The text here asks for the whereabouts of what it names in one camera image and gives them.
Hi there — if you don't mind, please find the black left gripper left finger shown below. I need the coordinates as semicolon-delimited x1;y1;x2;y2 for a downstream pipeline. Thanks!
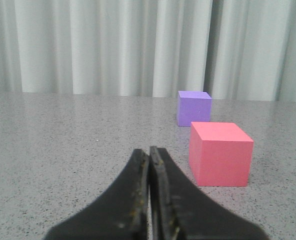
45;149;149;240

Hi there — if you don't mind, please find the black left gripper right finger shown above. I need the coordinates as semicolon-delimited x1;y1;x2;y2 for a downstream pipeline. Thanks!
149;146;268;240

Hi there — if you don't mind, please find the pink foam cube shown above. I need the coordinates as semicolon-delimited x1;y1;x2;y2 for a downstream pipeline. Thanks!
188;121;254;187

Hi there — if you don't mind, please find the purple foam cube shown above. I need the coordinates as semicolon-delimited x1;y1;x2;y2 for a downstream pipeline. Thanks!
176;90;212;127

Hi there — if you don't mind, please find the grey-green pleated curtain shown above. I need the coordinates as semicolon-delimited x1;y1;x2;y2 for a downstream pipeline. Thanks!
0;0;296;102

